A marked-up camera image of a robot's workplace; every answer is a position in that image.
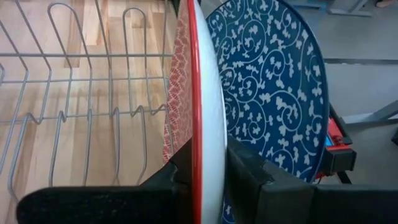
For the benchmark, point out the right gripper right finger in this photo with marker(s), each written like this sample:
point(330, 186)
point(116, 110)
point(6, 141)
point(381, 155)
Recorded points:
point(248, 193)

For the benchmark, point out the grey desk leg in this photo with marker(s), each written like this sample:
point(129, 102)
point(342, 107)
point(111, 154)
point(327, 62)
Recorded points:
point(349, 9)

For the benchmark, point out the red black power station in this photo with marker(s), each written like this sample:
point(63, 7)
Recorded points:
point(337, 160)

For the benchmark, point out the red patterned plate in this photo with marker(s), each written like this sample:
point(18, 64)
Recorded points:
point(211, 109)

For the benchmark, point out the dark blue floral plate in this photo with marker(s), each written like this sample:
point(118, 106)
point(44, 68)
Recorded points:
point(264, 77)

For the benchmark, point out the grey metal floor beam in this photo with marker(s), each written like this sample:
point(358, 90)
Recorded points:
point(382, 112)

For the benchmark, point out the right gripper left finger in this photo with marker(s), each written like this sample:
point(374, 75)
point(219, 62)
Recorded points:
point(183, 174)

